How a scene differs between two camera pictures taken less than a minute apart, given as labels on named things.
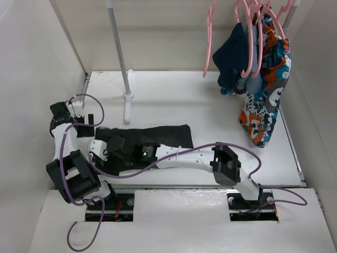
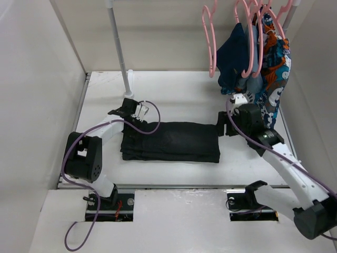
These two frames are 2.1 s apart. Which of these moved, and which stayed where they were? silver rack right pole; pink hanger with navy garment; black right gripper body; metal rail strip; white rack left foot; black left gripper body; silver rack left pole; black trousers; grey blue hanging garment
Moved: black trousers; black left gripper body; black right gripper body
Stayed: pink hanger with navy garment; white rack left foot; silver rack right pole; grey blue hanging garment; silver rack left pole; metal rail strip
